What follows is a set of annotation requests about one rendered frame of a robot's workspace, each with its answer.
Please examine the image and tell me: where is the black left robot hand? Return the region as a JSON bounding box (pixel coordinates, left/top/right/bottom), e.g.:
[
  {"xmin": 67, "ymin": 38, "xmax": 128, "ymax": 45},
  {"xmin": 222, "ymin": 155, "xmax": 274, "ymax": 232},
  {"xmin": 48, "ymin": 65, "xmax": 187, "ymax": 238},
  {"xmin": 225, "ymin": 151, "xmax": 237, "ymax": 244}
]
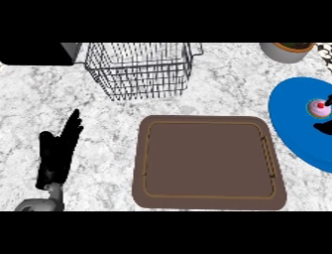
[{"xmin": 33, "ymin": 108, "xmax": 84, "ymax": 191}]

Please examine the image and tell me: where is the pink frosted cupcake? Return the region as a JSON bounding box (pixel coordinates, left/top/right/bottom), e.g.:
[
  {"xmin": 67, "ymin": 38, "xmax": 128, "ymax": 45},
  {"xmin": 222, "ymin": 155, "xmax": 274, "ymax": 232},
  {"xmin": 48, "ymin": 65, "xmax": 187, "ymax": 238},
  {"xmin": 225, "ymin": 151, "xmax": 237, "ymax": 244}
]
[{"xmin": 305, "ymin": 98, "xmax": 332, "ymax": 120}]

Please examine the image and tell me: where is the blue round plate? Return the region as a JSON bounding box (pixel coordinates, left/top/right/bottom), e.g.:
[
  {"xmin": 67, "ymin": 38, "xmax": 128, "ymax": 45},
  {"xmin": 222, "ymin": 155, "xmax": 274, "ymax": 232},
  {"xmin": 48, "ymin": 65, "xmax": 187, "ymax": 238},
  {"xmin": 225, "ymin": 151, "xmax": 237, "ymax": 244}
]
[{"xmin": 265, "ymin": 76, "xmax": 332, "ymax": 176}]

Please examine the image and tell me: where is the brown rectangular tray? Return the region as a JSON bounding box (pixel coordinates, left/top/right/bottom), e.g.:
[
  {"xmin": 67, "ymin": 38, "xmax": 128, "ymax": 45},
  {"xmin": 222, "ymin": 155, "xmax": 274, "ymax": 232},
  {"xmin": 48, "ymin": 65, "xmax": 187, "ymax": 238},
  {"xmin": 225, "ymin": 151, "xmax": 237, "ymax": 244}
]
[{"xmin": 131, "ymin": 114, "xmax": 287, "ymax": 211}]

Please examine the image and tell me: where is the grey plant pot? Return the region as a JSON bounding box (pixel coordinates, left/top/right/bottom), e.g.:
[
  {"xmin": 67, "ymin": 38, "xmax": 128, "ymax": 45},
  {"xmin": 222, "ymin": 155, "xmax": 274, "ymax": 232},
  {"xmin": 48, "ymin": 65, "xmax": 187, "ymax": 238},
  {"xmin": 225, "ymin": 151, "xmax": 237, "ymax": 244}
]
[{"xmin": 258, "ymin": 43, "xmax": 317, "ymax": 64}]

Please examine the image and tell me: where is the black appliance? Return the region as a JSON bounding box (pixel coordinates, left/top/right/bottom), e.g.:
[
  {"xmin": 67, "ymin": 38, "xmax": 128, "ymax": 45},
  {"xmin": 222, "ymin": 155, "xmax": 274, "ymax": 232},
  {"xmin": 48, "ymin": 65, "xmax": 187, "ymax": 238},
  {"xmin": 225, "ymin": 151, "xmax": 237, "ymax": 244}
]
[{"xmin": 0, "ymin": 43, "xmax": 82, "ymax": 66}]

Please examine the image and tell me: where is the wire mesh basket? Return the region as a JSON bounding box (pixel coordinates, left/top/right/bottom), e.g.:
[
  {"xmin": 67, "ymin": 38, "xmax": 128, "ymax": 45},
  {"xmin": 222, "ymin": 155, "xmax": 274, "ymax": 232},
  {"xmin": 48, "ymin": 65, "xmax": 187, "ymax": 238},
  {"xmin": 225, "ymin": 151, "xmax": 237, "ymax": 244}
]
[{"xmin": 82, "ymin": 43, "xmax": 205, "ymax": 102}]

